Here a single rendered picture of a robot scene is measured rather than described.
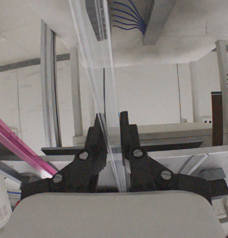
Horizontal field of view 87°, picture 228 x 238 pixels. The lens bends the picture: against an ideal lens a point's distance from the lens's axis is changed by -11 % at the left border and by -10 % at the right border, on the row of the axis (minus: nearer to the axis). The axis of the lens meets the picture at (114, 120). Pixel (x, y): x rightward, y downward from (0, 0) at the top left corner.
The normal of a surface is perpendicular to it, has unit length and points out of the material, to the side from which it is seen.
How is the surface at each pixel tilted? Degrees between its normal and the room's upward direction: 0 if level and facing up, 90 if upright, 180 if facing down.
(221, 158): 44
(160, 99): 90
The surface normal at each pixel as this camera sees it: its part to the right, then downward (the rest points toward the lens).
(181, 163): 0.00, 0.76
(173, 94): -0.07, 0.05
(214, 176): -0.09, -0.66
